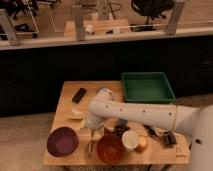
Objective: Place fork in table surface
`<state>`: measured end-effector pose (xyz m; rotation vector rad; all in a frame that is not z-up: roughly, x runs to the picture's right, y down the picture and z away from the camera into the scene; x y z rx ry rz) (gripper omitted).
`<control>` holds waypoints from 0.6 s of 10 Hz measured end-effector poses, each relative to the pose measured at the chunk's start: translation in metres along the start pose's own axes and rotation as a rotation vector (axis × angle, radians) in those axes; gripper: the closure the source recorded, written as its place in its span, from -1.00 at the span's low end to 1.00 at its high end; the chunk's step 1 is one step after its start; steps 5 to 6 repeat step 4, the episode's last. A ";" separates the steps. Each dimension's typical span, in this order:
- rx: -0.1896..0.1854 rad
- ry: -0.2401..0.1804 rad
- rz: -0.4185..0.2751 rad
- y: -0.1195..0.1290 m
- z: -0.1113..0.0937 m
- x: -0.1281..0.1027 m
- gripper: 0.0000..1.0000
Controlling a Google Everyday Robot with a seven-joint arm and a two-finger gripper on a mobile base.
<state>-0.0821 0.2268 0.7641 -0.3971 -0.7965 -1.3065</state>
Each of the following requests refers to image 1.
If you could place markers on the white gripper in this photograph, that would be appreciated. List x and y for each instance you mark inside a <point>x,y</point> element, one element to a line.
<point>93,122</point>

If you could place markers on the metal fork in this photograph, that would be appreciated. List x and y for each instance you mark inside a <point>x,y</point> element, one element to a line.
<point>91,143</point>

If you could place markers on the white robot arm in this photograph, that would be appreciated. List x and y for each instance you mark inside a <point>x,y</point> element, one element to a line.
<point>190,121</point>

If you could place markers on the yellow-white cloth piece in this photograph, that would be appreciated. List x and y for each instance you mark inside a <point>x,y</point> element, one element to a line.
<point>75,114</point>

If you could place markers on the red-orange bowl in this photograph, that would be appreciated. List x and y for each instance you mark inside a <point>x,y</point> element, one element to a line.
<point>110,149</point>

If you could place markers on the wooden table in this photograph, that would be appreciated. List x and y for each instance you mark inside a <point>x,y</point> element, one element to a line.
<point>155,153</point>

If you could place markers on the dark grapes bunch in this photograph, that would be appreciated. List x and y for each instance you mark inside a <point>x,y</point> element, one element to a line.
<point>118,130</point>

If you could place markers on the white cup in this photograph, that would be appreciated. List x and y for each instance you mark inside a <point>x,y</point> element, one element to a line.
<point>130,140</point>

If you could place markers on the green plastic tray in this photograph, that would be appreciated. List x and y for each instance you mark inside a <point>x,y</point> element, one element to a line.
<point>146,87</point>

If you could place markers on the black office chair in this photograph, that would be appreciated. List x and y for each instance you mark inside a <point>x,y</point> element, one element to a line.
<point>152,8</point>

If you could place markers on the black handled brush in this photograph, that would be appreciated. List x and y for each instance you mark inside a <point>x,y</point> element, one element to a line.
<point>166,137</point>

